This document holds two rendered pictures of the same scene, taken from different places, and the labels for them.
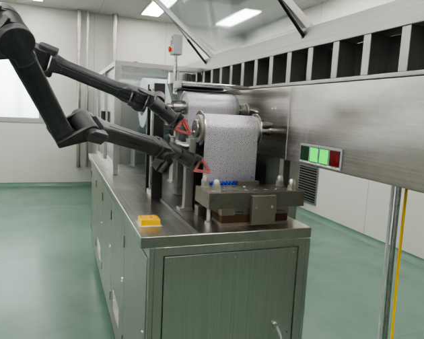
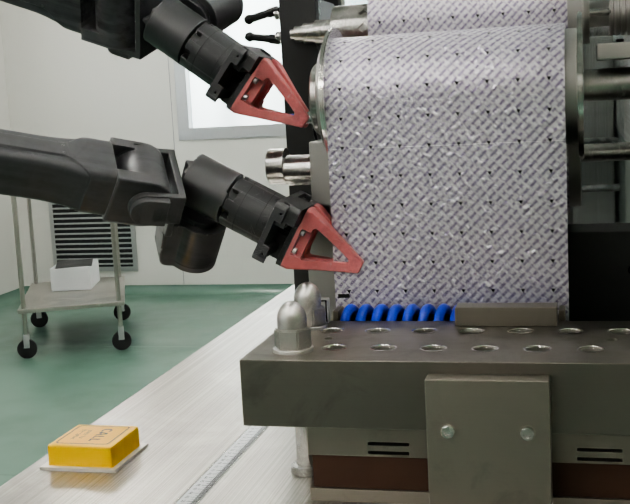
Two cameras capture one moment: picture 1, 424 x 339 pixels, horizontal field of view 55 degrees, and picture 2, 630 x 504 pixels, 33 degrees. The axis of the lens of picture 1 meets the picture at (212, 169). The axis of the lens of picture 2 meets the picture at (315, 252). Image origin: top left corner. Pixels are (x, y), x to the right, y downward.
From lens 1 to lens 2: 0.95 m
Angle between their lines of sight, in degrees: 35
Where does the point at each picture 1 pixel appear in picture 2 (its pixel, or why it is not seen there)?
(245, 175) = (520, 279)
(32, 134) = not seen: hidden behind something
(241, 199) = (387, 390)
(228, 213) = (339, 447)
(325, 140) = not seen: outside the picture
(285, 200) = (617, 406)
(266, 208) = (501, 437)
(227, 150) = (426, 177)
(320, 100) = not seen: outside the picture
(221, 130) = (392, 99)
